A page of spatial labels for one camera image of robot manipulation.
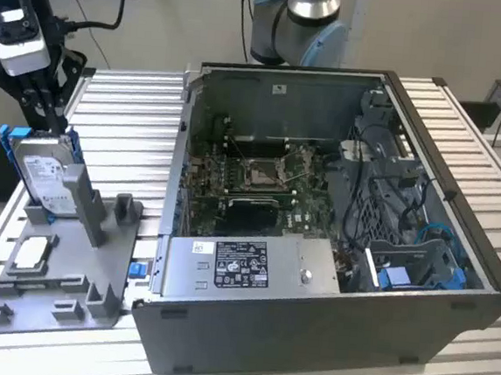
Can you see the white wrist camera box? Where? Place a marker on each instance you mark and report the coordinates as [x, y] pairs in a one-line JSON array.
[[19, 49]]

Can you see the grey power supply unit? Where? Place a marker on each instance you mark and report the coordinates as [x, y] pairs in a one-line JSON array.
[[248, 266]]

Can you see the blue case latch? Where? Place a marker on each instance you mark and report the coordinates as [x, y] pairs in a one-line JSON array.
[[138, 271]]

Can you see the hard disk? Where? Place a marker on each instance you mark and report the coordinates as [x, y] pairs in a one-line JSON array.
[[43, 178]]

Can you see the black graphics card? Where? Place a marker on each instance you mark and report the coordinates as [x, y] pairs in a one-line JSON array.
[[252, 216]]

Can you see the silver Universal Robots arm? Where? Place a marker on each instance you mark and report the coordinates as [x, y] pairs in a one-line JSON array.
[[300, 21]]

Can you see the CPU socket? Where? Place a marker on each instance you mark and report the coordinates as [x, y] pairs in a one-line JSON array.
[[261, 173]]

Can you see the black box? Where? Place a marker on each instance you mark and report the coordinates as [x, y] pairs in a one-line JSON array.
[[478, 115]]

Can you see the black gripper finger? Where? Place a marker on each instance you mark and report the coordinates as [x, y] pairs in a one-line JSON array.
[[30, 98], [69, 75]]

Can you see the open black PC case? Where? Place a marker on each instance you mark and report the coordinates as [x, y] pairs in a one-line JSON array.
[[307, 337]]

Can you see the grey metal disk bay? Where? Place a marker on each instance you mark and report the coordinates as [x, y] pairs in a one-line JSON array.
[[424, 255]]

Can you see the grey parts rack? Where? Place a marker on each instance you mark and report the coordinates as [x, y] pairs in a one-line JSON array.
[[72, 268]]

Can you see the silver CPU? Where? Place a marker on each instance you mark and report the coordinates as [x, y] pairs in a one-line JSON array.
[[32, 251]]

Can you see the blue bay carrier tab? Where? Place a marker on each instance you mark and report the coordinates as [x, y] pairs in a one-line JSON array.
[[394, 279]]

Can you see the green motherboard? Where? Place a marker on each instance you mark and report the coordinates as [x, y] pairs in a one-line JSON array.
[[305, 210]]

